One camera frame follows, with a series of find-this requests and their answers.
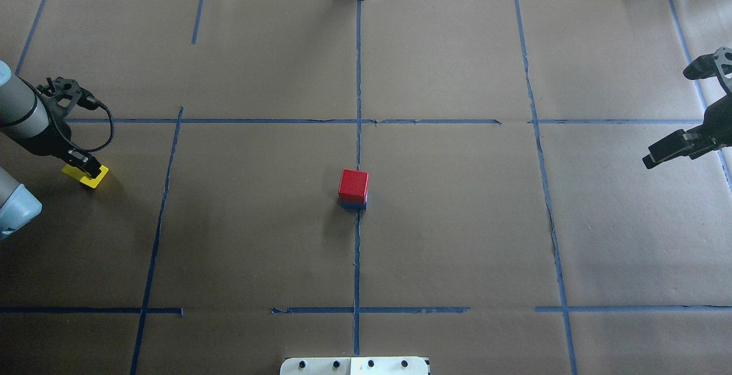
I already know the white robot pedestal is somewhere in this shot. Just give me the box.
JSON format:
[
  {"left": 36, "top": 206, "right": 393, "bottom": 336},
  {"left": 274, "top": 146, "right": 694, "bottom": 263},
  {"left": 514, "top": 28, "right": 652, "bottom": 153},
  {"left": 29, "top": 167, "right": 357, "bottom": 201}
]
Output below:
[{"left": 279, "top": 356, "right": 431, "bottom": 374}]

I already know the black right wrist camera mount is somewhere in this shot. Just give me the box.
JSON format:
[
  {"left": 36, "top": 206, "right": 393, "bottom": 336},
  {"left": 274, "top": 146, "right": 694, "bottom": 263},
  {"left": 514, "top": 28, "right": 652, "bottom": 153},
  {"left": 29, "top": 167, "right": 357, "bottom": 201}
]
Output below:
[{"left": 683, "top": 47, "right": 731, "bottom": 95}]

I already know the red wooden block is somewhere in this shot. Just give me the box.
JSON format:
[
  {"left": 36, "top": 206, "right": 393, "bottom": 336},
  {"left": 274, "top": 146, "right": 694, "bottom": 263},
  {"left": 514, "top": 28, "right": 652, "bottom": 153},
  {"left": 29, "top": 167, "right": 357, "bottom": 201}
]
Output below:
[{"left": 337, "top": 169, "right": 369, "bottom": 202}]

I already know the brown paper table cover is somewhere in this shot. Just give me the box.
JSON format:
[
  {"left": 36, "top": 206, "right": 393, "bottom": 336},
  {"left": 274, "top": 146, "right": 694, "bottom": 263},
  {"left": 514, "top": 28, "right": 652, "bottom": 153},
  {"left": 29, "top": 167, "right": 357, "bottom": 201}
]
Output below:
[{"left": 2, "top": 0, "right": 730, "bottom": 374}]

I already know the blue wooden block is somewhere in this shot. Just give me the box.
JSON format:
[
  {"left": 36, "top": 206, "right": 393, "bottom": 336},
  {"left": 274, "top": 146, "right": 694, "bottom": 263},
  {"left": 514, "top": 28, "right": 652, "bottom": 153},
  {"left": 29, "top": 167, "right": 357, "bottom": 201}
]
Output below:
[{"left": 338, "top": 200, "right": 368, "bottom": 212}]

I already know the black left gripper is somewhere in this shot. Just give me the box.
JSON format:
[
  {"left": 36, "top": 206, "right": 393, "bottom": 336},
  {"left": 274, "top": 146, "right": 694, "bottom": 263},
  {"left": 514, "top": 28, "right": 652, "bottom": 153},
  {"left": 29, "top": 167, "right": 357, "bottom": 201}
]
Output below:
[{"left": 29, "top": 114, "right": 102, "bottom": 179}]

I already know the yellow wooden block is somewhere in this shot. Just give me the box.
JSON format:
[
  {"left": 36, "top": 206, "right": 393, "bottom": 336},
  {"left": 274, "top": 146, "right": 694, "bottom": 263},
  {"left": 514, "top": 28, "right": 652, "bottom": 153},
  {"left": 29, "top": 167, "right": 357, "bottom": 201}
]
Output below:
[{"left": 62, "top": 165, "right": 109, "bottom": 189}]

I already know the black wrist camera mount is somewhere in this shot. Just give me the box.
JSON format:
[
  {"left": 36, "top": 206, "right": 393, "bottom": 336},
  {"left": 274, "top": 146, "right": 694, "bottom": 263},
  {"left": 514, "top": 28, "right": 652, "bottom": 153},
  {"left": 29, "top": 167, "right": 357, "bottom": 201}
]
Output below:
[
  {"left": 683, "top": 47, "right": 731, "bottom": 95},
  {"left": 35, "top": 77, "right": 101, "bottom": 118}
]

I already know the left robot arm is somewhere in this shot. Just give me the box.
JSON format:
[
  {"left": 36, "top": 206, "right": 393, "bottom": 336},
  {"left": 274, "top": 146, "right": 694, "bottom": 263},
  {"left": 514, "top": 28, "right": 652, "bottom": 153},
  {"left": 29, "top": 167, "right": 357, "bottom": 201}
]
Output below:
[{"left": 1, "top": 62, "right": 114, "bottom": 188}]

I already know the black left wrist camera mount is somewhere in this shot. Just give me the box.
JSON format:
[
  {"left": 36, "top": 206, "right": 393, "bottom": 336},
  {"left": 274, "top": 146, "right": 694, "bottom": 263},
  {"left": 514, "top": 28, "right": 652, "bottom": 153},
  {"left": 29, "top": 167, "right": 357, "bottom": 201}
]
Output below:
[{"left": 35, "top": 77, "right": 101, "bottom": 118}]

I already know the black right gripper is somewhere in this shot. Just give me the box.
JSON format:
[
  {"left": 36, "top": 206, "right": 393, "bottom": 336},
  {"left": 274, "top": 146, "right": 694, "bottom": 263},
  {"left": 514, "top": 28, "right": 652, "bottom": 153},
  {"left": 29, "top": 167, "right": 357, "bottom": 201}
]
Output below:
[{"left": 642, "top": 94, "right": 731, "bottom": 169}]

